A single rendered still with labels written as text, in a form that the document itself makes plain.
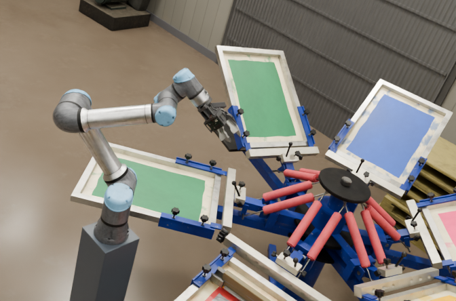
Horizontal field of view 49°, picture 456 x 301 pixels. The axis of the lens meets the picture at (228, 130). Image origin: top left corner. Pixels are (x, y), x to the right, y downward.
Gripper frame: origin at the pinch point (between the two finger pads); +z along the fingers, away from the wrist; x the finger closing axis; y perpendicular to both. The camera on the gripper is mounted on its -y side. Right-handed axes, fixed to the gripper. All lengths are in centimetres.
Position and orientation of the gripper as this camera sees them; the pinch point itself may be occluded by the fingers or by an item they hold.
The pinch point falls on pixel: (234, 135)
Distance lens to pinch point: 209.4
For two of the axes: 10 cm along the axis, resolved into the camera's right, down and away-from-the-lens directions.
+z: 6.0, 7.4, 2.9
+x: 7.7, -4.6, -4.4
